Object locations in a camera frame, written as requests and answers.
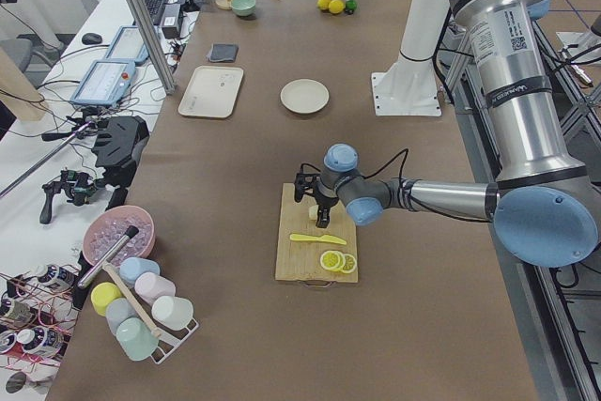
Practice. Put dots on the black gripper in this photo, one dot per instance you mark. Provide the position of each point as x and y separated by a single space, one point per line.
323 198

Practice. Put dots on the cream round plate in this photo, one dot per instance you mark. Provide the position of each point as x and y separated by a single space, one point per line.
304 96

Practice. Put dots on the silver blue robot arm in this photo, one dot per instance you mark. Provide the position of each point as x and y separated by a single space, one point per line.
542 204

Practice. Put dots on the cream rabbit tray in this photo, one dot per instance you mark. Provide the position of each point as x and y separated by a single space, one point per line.
211 92

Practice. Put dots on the yellow plastic knife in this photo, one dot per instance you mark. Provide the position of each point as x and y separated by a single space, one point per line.
297 237

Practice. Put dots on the lemon slices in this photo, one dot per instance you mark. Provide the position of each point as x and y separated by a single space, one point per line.
336 261

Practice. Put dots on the bamboo cutting board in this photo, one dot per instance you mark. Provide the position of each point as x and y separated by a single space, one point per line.
300 260

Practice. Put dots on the white cup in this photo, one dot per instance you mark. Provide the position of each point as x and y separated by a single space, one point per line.
173 312

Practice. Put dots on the pink cup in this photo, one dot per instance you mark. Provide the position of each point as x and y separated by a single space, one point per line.
150 286

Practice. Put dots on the steel rod black tip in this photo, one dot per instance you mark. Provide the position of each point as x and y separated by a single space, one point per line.
89 276

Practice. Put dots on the folded grey cloth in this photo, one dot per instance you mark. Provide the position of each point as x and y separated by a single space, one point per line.
223 52

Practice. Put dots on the white cup rack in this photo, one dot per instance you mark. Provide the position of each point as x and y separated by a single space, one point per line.
169 341

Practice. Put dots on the light blue cup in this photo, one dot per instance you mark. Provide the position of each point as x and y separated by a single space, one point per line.
133 267

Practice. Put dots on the pink ice bowl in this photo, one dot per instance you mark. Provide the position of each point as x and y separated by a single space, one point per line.
111 226

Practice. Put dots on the lower yellow lemon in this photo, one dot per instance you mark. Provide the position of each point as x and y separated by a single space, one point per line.
336 6

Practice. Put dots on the yellow lemon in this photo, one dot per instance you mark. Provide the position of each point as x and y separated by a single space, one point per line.
336 6
323 5

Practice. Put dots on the green lime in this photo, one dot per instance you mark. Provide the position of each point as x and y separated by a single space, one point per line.
350 6

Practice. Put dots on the upper yellow lemon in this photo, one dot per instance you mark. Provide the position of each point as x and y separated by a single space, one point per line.
323 5

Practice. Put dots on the mint cup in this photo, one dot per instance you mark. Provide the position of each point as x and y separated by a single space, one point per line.
136 339

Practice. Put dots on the grey cup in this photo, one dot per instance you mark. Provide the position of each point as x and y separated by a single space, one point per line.
117 312

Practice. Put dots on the mint green bowl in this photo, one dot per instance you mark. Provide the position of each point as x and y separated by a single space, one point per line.
243 8

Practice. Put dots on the yellow cup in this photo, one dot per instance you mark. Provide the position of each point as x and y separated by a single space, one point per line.
102 295

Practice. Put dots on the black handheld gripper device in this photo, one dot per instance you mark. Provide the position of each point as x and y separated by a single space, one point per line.
79 187

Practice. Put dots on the blue teach pendant near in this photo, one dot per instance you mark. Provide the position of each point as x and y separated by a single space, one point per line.
105 83

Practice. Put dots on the blue teach pendant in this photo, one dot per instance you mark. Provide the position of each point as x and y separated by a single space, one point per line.
128 44
105 83

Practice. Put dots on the blue teach pendant far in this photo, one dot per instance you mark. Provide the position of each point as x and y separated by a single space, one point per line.
128 44

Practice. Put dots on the black computer mouse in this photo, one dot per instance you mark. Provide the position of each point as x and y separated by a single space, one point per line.
91 39

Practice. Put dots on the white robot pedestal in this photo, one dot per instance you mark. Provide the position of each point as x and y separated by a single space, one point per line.
409 86

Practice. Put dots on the black plastic bracket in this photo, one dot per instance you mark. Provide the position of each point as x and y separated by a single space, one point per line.
119 145

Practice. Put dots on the aluminium post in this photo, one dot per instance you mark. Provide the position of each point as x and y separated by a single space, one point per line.
153 45

